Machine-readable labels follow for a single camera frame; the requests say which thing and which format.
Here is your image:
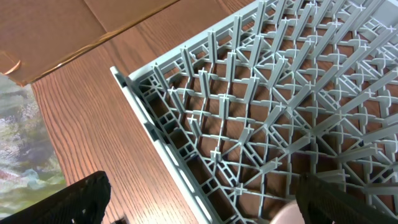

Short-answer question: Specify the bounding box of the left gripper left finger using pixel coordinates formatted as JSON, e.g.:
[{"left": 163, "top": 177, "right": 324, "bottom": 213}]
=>
[{"left": 1, "top": 170, "right": 111, "bottom": 224}]

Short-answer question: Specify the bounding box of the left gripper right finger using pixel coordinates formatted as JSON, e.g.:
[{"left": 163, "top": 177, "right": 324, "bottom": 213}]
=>
[{"left": 295, "top": 173, "right": 397, "bottom": 224}]

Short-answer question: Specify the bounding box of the white bowl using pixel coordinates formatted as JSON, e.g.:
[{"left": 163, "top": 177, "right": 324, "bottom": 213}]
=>
[{"left": 270, "top": 200, "right": 305, "bottom": 224}]

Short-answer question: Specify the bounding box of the colourful painted floor mat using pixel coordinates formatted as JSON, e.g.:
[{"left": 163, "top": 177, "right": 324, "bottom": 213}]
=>
[{"left": 1, "top": 75, "right": 66, "bottom": 218}]

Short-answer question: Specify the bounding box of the grey dish rack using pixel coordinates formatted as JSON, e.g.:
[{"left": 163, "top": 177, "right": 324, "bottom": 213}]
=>
[{"left": 111, "top": 0, "right": 397, "bottom": 223}]

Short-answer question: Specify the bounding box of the brown cardboard box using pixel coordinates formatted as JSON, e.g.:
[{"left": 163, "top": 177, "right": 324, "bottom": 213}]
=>
[{"left": 1, "top": 0, "right": 175, "bottom": 86}]

